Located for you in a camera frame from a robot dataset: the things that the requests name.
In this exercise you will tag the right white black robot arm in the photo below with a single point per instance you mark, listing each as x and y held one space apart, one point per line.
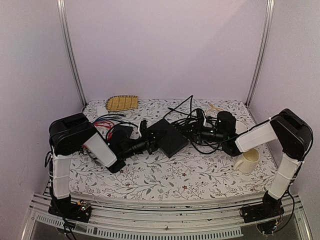
293 134

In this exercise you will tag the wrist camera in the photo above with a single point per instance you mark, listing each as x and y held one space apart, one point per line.
117 137
226 123

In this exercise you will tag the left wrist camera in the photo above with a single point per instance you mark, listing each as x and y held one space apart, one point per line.
117 137

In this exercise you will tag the aluminium front rail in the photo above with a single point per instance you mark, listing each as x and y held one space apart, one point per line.
205 219

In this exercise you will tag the white ceramic bowl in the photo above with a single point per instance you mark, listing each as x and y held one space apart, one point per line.
240 127

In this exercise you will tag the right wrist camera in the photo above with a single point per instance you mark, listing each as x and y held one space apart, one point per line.
226 123

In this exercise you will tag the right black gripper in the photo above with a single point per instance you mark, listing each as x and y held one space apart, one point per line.
197 134

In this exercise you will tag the white card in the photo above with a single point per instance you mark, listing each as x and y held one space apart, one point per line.
101 110

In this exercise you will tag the left aluminium frame post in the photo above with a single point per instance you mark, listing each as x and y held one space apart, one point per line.
62 13

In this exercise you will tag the woven bamboo tray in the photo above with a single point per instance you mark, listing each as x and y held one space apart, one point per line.
122 103

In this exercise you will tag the white floral table mat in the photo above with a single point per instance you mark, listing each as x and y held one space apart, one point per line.
194 173

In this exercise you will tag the right aluminium frame post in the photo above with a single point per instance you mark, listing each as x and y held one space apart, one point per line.
270 4

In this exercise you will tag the cream ceramic mug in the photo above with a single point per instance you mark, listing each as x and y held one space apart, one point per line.
247 161

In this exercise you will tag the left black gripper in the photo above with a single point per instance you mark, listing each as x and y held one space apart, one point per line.
150 144

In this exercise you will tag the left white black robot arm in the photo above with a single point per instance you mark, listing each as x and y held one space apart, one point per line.
69 135

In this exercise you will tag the aluminium frame post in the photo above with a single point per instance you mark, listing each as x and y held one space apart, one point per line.
62 13
270 4

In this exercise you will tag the black network switch box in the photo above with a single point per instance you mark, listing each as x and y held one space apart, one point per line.
173 141

